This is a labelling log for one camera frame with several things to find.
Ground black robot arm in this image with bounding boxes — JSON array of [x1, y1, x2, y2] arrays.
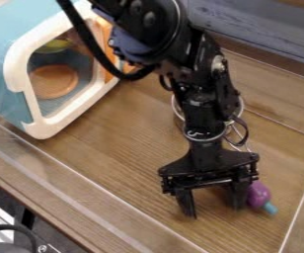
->
[[89, 0, 258, 217]]

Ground black cable bottom left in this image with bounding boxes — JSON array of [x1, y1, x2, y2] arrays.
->
[[0, 223, 39, 253]]

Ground purple toy eggplant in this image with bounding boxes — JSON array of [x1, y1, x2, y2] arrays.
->
[[248, 181, 278, 214]]

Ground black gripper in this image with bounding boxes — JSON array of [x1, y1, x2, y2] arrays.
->
[[158, 136, 258, 218]]

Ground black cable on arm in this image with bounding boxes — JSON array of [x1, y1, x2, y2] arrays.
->
[[54, 0, 160, 82]]

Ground blue toy microwave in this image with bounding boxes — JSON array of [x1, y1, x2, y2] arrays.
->
[[0, 0, 119, 139]]

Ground orange microwave turntable plate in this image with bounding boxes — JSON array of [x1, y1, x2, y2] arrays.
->
[[30, 64, 78, 100]]

